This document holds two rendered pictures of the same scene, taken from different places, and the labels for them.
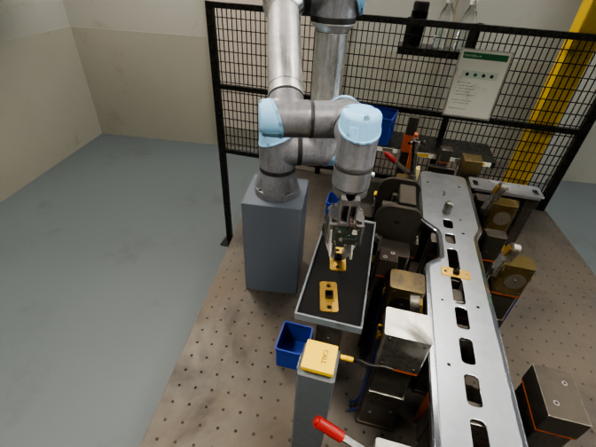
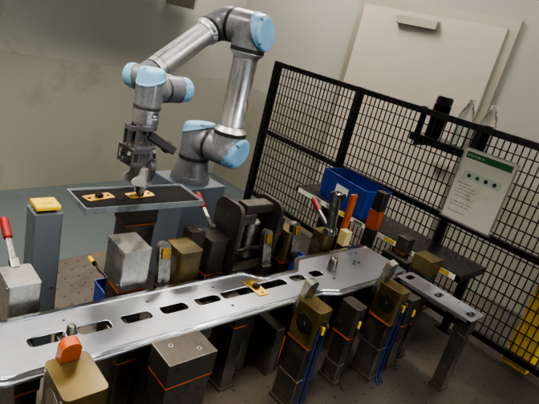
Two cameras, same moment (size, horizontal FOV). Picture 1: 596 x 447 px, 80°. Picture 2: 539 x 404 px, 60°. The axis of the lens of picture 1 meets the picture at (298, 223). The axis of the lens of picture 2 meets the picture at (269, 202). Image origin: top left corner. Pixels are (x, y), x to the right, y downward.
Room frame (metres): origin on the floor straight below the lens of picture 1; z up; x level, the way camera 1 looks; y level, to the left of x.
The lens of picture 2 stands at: (-0.25, -1.11, 1.70)
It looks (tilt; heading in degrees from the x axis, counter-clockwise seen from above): 19 degrees down; 32
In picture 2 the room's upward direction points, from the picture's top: 14 degrees clockwise
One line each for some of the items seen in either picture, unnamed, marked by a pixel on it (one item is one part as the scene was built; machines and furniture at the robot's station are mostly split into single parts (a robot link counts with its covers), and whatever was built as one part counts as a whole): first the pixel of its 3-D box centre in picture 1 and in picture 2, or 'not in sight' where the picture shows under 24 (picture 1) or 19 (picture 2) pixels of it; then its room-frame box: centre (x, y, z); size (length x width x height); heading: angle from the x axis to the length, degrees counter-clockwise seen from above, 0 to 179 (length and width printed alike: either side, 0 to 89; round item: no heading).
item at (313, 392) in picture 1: (310, 417); (39, 281); (0.37, -0.06, 0.92); 0.08 x 0.08 x 0.44; 78
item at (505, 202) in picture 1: (491, 238); (382, 333); (1.14, -0.79, 0.87); 0.12 x 0.07 x 0.35; 78
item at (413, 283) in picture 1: (387, 325); (172, 299); (0.66, -0.28, 0.89); 0.12 x 0.08 x 0.38; 78
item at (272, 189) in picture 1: (277, 177); (192, 167); (1.03, 0.08, 1.15); 0.15 x 0.15 x 0.10
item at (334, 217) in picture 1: (346, 212); (139, 144); (0.61, -0.10, 1.32); 0.09 x 0.08 x 0.12; 177
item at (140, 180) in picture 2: (349, 249); (139, 181); (0.61, -0.12, 1.21); 0.06 x 0.03 x 0.09; 177
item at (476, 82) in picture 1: (475, 85); (478, 191); (1.76, -0.80, 1.30); 0.23 x 0.02 x 0.31; 78
